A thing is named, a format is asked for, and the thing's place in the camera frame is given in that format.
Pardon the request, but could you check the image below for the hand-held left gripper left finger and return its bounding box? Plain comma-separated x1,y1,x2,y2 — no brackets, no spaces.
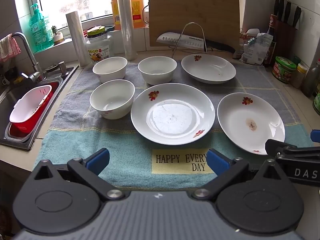
32,148,125,202

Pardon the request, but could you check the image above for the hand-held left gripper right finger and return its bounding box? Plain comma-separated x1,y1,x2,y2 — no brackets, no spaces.
192,149,283,202

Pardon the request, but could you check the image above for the white fruit-print plate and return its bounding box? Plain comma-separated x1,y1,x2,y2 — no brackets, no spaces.
181,53,237,84
217,92,286,155
130,82,216,146

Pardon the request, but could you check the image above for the white ceramic bowl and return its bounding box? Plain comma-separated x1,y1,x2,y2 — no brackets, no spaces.
92,56,128,83
138,56,178,85
89,79,136,120

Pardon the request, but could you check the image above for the blue grey checked towel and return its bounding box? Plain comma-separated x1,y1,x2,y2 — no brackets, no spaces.
34,60,315,190

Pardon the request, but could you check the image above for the green container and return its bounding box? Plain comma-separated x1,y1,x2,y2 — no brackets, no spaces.
312,90,320,114

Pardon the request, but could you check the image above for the dark glass bottle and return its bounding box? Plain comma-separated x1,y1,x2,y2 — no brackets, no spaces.
302,59,320,98

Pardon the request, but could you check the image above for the small yellow-lid jar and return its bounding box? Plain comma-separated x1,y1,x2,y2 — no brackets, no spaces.
291,64,307,89

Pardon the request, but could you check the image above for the green-lid jar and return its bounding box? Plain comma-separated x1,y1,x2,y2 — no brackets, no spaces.
272,56,297,84

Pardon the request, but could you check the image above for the red basin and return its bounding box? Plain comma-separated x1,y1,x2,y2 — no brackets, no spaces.
9,81,63,139

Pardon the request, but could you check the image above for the white strainer basket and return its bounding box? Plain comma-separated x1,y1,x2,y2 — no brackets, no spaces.
9,85,52,128

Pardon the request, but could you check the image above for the metal sink soap dispenser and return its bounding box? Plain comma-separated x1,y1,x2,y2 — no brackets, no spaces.
56,61,68,78

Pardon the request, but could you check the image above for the white printed bag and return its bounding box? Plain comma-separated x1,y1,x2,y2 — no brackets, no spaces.
239,33,274,65

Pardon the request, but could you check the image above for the dark knife block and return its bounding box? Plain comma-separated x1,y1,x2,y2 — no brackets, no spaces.
274,17,300,60

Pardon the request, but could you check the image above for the steel sink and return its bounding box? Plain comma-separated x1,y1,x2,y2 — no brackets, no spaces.
0,62,79,150

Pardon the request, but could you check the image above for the glass jar yellow-green lid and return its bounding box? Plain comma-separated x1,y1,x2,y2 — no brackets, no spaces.
86,26,113,62

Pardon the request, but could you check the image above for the dark sauce bottle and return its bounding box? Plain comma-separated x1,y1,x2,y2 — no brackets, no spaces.
265,14,278,65

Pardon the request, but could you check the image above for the red white bag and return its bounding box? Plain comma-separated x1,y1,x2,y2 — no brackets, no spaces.
240,29,261,53

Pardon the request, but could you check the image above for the short plastic wrap roll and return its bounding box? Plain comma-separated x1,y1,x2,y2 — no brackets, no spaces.
65,11,92,67

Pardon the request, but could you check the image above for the small potted plant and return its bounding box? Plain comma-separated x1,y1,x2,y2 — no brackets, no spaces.
51,26,65,44

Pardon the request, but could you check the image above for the metal faucet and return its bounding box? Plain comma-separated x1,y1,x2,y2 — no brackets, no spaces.
11,32,47,82

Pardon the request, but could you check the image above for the stack of clear plastic cups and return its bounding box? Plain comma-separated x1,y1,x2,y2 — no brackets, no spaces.
116,0,138,60

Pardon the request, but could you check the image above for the green soap pump bottle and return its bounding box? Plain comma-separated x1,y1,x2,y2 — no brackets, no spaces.
29,3,54,52

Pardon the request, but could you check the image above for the pink cloth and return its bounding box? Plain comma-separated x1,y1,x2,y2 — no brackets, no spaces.
0,34,22,62

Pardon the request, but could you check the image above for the bamboo cutting board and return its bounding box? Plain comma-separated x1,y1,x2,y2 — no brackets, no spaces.
148,0,240,52

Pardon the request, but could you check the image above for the orange liquid bottle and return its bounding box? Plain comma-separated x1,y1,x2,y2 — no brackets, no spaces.
111,0,145,30

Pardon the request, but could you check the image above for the black-handled kitchen knife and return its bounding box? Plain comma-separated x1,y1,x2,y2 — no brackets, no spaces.
156,32,236,53

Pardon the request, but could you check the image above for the metal wire rack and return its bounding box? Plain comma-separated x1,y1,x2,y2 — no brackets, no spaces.
171,22,208,53

